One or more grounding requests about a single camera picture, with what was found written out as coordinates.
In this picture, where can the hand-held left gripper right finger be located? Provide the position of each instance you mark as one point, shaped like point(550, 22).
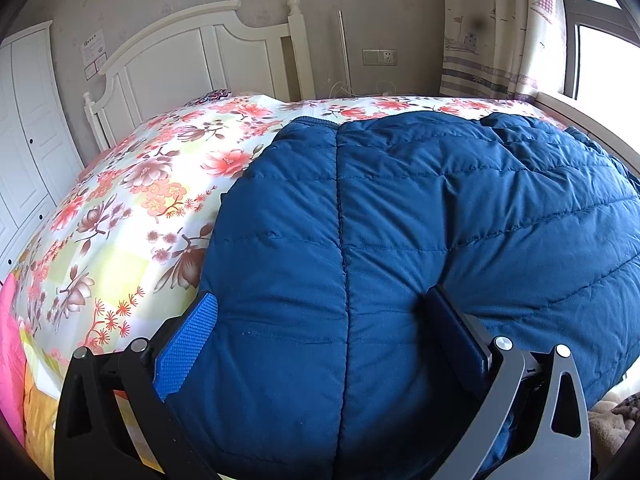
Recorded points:
point(457, 332)

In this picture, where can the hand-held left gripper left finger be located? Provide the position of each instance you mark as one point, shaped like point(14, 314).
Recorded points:
point(187, 345)

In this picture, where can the blue down jacket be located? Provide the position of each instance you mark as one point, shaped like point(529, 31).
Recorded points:
point(400, 220)

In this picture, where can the floral bedsheet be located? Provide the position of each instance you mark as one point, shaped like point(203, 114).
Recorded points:
point(125, 220)

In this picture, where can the orange cloth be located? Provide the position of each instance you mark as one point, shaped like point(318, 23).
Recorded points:
point(37, 410)

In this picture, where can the beige fluffy blanket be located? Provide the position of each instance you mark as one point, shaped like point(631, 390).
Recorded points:
point(607, 420)

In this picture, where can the pink cloth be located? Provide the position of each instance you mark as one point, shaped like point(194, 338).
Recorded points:
point(10, 360)

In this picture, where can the beige window ledge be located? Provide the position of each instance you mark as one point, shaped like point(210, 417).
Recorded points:
point(575, 112)

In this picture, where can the floral pillow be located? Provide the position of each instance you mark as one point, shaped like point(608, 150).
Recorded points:
point(212, 96)

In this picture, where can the white wardrobe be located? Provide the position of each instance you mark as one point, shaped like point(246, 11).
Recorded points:
point(30, 135)

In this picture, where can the white bed headboard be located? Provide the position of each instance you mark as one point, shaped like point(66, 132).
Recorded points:
point(165, 65)

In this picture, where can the printed beige curtain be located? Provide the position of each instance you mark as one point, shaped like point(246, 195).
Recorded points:
point(500, 35)

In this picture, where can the window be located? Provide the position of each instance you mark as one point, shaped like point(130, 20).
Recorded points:
point(610, 70)

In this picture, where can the metal pole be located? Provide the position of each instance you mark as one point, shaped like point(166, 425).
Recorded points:
point(342, 50)

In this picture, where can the wall socket panel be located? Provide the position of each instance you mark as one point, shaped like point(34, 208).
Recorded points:
point(380, 57)

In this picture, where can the small wall label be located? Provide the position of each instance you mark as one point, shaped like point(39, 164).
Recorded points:
point(93, 71)

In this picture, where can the white paper wall notice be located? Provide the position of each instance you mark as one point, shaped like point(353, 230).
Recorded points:
point(94, 45)

